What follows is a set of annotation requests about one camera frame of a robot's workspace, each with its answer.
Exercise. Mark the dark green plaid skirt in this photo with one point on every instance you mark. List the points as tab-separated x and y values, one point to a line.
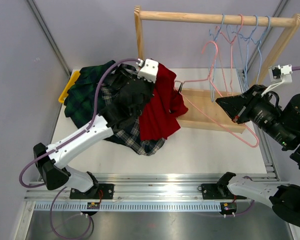
79	104

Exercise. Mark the red skirt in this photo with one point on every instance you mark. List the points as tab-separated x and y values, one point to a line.
159	117

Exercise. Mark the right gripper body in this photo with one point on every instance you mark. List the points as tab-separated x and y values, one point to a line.
242	113

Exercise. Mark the wooden clothes rack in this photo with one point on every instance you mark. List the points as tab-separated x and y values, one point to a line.
204	114

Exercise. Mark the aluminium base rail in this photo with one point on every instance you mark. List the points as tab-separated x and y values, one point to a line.
136	193

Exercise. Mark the blue hanger with plaid skirt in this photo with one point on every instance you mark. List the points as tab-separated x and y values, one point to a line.
212	68

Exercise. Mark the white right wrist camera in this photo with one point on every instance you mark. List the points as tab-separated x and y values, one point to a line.
279	76

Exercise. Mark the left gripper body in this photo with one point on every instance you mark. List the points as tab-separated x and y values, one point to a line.
148	90

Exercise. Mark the yellow plastic tray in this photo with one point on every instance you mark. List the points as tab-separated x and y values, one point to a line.
73	78

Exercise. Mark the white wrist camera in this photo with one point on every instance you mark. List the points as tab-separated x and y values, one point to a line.
148	70
279	76

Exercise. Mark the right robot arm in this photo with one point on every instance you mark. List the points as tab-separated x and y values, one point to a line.
282	125

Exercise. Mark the navy white plaid skirt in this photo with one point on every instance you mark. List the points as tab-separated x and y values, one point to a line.
130	136

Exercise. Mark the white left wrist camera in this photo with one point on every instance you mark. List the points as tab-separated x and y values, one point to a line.
148	70

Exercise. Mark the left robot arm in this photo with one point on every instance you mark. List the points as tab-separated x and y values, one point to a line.
53	159

